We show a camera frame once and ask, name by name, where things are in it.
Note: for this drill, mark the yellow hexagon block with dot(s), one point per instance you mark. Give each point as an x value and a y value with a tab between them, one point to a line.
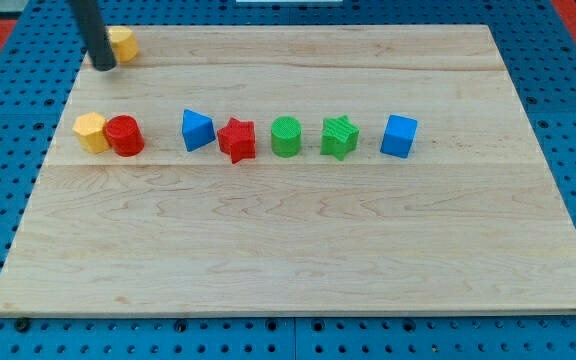
89	130

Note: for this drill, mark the yellow heart block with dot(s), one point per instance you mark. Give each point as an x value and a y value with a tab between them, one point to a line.
123	43

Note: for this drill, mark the green cylinder block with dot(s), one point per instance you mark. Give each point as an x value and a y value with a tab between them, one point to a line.
286	134

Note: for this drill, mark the red star block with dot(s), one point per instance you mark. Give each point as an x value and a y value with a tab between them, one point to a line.
238	140

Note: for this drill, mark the green star block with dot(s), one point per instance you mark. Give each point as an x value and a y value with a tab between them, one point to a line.
339	137

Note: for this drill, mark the blue triangle block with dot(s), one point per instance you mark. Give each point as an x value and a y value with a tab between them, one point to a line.
197	130

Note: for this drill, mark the blue cube block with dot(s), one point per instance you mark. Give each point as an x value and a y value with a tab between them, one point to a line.
399	135

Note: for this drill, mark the red cylinder block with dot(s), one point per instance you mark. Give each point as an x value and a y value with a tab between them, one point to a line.
124	135

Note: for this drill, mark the wooden board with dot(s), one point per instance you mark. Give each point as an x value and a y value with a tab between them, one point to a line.
470	223

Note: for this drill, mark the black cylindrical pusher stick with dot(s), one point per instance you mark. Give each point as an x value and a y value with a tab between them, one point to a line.
89	20

